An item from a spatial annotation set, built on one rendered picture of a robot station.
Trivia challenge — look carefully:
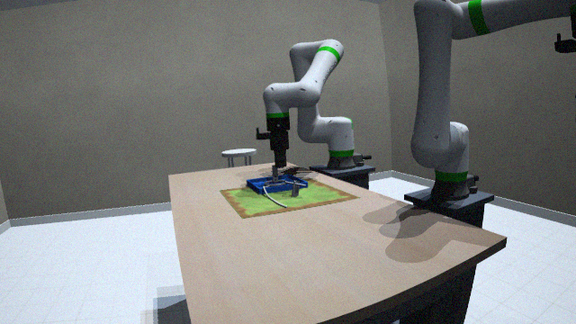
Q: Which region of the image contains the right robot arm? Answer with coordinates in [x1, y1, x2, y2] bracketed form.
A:
[263, 40, 372, 170]

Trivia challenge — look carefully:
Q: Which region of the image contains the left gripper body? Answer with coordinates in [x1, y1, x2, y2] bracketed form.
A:
[554, 12, 576, 53]

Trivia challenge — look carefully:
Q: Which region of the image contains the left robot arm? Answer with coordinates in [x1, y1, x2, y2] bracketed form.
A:
[410, 0, 576, 201]

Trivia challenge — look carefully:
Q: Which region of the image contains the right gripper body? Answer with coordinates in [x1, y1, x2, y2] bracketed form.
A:
[256, 117, 290, 167]

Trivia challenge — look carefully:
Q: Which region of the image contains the blue tray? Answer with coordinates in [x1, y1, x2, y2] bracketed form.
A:
[247, 175, 308, 194]

